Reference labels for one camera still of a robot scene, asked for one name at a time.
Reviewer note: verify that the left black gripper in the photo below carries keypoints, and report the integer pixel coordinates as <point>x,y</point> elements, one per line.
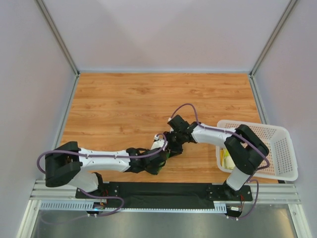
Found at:
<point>160,163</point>

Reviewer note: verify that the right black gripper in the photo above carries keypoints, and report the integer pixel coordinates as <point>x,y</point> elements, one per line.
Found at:
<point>175,143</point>

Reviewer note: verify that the green patterned towel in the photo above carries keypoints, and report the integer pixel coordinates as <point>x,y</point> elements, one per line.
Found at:
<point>161,161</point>

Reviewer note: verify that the cream yellow crocodile towel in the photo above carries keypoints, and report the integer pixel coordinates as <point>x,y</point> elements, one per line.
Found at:
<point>226,160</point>

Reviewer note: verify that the white plastic basket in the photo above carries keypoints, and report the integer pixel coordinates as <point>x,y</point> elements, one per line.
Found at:
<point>282,158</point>

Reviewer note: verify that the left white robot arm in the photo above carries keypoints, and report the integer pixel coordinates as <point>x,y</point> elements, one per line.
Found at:
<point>72,165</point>

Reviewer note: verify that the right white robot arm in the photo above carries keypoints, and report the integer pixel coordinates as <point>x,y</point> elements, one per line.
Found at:
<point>244,147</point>

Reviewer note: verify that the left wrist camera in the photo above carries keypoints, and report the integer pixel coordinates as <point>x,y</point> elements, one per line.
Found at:
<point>159,142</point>

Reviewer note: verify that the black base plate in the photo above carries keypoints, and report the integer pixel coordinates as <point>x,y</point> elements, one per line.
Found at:
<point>163,195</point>

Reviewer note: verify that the aluminium front rail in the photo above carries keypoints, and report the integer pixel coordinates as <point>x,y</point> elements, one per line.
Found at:
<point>269,193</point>

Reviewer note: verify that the grey slotted cable duct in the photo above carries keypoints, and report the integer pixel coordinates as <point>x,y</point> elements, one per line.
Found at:
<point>92,207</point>

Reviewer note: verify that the right aluminium frame post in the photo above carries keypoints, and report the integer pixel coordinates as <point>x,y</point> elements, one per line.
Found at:
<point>275,33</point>

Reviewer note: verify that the aluminium frame post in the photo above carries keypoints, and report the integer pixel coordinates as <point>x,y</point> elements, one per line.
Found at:
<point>51,24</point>
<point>275,33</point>

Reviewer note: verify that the left aluminium frame post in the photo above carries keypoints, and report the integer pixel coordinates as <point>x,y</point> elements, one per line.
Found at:
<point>51,24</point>

